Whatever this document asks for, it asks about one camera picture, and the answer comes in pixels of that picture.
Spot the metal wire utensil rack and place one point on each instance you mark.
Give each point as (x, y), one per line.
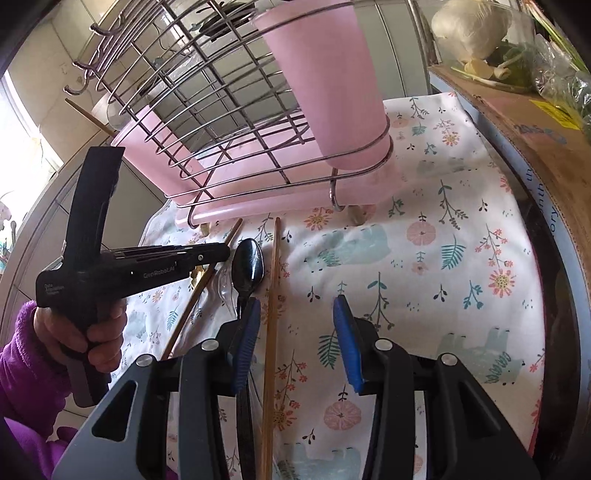
(209, 94)

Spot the wooden chopstick outer left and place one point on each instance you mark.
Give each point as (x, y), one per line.
(88, 116)

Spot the purple sleeve forearm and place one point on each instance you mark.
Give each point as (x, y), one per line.
(34, 388)

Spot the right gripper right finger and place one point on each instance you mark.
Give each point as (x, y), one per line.
(467, 435)

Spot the clear plastic spoon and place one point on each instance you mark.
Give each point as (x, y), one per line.
(224, 284)

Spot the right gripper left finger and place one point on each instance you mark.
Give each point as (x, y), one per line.
(125, 435)

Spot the black wok with lid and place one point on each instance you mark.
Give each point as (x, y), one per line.
(225, 18)

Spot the cardboard box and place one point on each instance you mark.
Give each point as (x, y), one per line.
(557, 155)

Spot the black metal spoon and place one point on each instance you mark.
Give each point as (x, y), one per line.
(247, 272)

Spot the gold flower-handled spoon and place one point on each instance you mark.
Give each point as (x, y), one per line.
(195, 275)

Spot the person's left hand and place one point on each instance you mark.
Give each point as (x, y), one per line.
(101, 342)

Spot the pink plastic cup left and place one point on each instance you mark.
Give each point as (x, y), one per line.
(155, 152)

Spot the pink plastic drip tray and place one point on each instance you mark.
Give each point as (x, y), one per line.
(287, 175)

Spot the clear bowl with cabbage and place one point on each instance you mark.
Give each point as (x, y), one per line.
(486, 42)

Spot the bagged green vegetables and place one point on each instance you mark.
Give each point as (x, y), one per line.
(558, 72)

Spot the floral white cloth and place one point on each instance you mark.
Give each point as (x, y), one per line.
(444, 264)

